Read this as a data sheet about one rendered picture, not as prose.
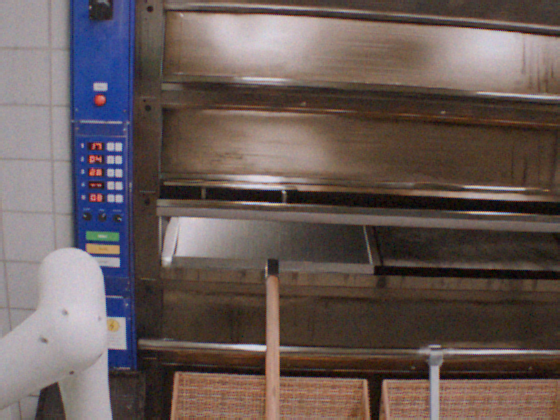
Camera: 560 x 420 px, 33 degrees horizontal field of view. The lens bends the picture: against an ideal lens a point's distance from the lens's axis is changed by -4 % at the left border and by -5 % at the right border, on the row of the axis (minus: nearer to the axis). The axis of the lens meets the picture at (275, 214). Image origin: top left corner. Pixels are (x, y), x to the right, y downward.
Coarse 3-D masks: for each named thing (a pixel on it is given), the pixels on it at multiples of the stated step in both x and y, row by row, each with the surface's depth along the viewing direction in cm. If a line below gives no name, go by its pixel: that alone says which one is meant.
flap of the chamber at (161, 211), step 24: (168, 192) 261; (192, 192) 262; (168, 216) 244; (192, 216) 244; (216, 216) 245; (240, 216) 245; (264, 216) 245; (288, 216) 245; (312, 216) 245; (336, 216) 245; (360, 216) 245; (384, 216) 246
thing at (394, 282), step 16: (160, 272) 268; (176, 272) 268; (192, 272) 268; (208, 272) 268; (224, 272) 268; (240, 272) 268; (256, 272) 268; (288, 272) 268; (304, 272) 268; (320, 272) 269; (336, 272) 269; (384, 272) 271; (400, 272) 271; (416, 272) 271; (432, 272) 272; (448, 272) 272; (464, 272) 273; (480, 272) 273; (496, 272) 273; (512, 272) 274; (528, 272) 274; (544, 272) 275; (432, 288) 271; (448, 288) 271; (464, 288) 271; (480, 288) 271; (496, 288) 271; (512, 288) 272; (528, 288) 272; (544, 288) 272
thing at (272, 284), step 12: (276, 288) 254; (276, 300) 249; (276, 312) 244; (276, 324) 239; (276, 336) 234; (276, 348) 229; (276, 360) 225; (276, 372) 220; (276, 384) 216; (276, 396) 212; (276, 408) 208
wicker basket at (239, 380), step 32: (192, 384) 279; (224, 384) 279; (256, 384) 279; (288, 384) 280; (320, 384) 280; (352, 384) 280; (192, 416) 281; (224, 416) 281; (256, 416) 281; (288, 416) 281; (352, 416) 282
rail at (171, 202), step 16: (224, 208) 244; (240, 208) 244; (256, 208) 244; (272, 208) 244; (288, 208) 245; (304, 208) 245; (320, 208) 245; (336, 208) 245; (352, 208) 245; (368, 208) 245; (384, 208) 245; (400, 208) 246; (416, 208) 246
